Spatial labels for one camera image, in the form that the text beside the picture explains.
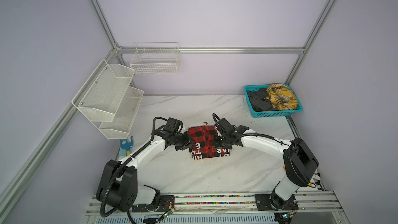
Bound red black plaid shirt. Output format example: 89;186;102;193
188;125;230;161

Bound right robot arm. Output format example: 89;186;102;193
212;113;319;211

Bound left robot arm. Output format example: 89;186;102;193
96;117;191;218

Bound teal plastic basket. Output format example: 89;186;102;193
245;85;303;118

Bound dark grey shirt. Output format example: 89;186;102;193
246;88;279;112

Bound teal hand rake tool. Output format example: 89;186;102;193
119;136;134;156

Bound yellow plaid shirt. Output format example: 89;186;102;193
266;84;299;111

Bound white wire wall basket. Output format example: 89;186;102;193
130;42;180;76

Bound white mesh wall shelf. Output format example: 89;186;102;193
72;60;144;140

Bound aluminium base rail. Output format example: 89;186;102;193
83;191;350;224

